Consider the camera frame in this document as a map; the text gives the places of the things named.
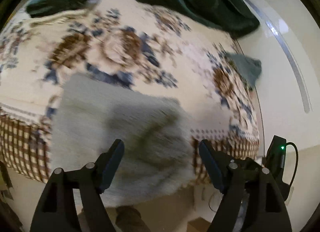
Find black cable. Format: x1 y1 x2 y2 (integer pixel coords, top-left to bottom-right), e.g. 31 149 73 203
285 141 299 188

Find small teal cloth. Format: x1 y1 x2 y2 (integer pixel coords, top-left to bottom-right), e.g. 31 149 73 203
225 53 262 89

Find folded cream garment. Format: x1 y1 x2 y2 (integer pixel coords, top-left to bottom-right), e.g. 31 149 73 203
23 9 91 28

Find floral bed sheet mattress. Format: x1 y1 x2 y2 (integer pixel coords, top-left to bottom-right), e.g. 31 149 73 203
1 0 259 183

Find grey fleece pants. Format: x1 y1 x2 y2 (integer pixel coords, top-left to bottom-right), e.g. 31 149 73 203
50 74 195 207

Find white bed headboard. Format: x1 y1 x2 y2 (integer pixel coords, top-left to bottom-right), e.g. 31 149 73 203
239 0 319 162

